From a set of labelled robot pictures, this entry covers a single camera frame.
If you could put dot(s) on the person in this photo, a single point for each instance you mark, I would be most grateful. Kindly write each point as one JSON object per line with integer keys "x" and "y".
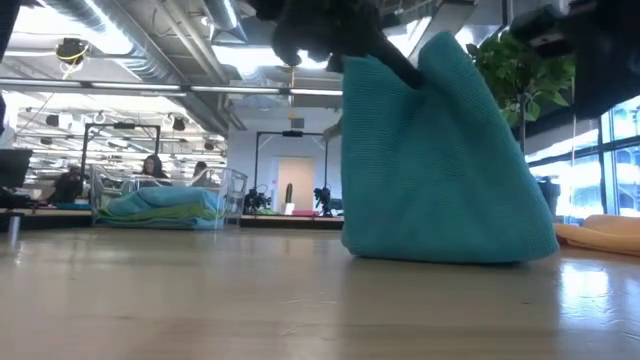
{"x": 200, "y": 170}
{"x": 67, "y": 187}
{"x": 152, "y": 167}

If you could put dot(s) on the silver metal post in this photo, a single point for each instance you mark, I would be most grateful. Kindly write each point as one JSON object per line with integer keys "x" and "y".
{"x": 14, "y": 230}

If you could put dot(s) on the teal microfiber towel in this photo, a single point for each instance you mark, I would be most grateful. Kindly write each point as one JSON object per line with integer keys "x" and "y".
{"x": 435, "y": 175}

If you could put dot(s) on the black desk monitor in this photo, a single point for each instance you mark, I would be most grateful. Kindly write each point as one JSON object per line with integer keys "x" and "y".
{"x": 15, "y": 167}

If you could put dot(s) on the green plant in black pot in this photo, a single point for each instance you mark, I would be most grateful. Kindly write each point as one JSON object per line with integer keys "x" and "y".
{"x": 525, "y": 80}

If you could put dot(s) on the plain interior door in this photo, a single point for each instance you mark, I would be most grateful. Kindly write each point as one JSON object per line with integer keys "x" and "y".
{"x": 300, "y": 175}

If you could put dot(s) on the black aluminium table frame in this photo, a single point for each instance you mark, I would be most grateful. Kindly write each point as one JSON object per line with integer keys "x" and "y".
{"x": 290, "y": 225}

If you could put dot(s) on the black gantry frame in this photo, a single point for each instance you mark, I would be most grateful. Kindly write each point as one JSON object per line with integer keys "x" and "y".
{"x": 292, "y": 133}
{"x": 120, "y": 125}

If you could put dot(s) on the small white box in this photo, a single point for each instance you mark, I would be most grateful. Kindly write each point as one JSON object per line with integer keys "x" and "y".
{"x": 288, "y": 209}

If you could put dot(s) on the black background robot arm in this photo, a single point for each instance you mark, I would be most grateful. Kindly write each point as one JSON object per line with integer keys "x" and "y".
{"x": 256, "y": 200}
{"x": 324, "y": 197}

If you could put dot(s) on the wooden background table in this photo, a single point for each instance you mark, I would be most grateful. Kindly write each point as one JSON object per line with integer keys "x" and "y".
{"x": 300, "y": 218}

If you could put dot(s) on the light blue microfiber towel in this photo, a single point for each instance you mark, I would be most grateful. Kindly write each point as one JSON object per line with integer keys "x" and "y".
{"x": 160, "y": 197}

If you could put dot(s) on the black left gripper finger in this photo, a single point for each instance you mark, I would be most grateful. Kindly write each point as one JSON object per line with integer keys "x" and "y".
{"x": 400, "y": 67}

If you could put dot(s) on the black ceiling device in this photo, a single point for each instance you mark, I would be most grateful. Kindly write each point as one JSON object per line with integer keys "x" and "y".
{"x": 71, "y": 50}

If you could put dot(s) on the orange microfiber towel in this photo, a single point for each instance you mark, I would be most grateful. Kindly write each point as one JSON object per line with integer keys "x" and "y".
{"x": 605, "y": 232}

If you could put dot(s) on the silver ceiling duct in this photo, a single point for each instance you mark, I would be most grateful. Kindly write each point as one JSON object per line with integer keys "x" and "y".
{"x": 225, "y": 15}
{"x": 100, "y": 20}

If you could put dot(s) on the green microfiber towel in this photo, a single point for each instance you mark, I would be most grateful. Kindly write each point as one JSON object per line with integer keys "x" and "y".
{"x": 165, "y": 214}

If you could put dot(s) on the clear plastic bin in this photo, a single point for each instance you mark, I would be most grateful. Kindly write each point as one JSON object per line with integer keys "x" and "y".
{"x": 235, "y": 192}

